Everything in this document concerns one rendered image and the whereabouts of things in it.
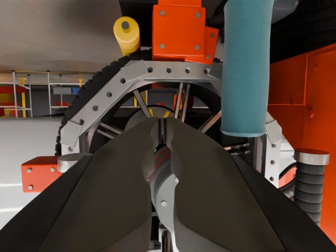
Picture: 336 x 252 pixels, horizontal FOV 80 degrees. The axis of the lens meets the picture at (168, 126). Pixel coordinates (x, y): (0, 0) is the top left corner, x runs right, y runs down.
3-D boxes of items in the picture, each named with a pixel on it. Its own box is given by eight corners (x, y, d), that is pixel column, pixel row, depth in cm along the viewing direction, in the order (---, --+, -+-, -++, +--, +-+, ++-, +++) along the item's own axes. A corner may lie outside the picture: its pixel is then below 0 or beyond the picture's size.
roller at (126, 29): (124, 48, 72) (125, 65, 72) (111, 10, 43) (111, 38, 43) (141, 49, 72) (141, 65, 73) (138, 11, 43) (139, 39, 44)
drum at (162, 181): (148, 141, 55) (148, 191, 56) (150, 164, 34) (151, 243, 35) (199, 140, 56) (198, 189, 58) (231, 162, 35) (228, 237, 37)
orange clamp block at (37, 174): (73, 155, 54) (37, 155, 53) (61, 163, 46) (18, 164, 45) (74, 180, 55) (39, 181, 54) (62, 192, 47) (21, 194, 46)
